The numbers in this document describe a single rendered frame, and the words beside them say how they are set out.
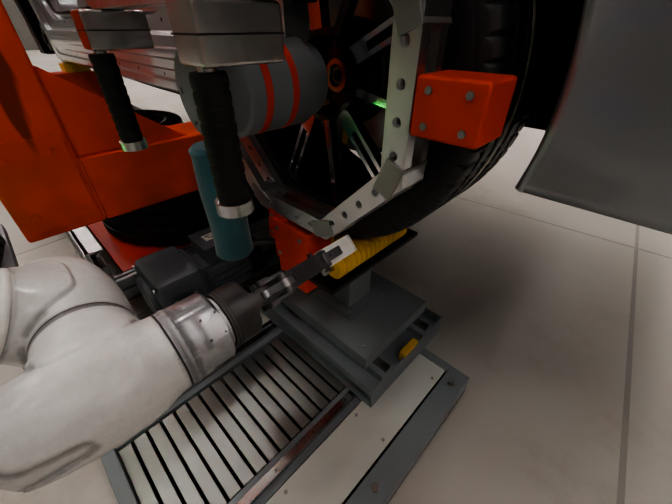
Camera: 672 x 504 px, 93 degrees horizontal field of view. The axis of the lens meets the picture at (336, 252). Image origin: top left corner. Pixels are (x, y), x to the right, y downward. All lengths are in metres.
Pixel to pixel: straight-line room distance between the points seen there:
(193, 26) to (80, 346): 0.30
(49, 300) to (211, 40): 0.31
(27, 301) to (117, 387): 0.15
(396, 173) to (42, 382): 0.43
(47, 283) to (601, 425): 1.30
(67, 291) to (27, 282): 0.04
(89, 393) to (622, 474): 1.17
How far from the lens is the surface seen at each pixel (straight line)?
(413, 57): 0.43
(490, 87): 0.40
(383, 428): 0.95
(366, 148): 0.63
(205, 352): 0.37
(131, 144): 0.68
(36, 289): 0.46
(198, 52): 0.34
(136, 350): 0.36
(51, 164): 0.95
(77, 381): 0.36
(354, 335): 0.92
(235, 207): 0.38
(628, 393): 1.41
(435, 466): 1.03
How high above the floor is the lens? 0.93
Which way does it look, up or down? 36 degrees down
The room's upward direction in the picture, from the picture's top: straight up
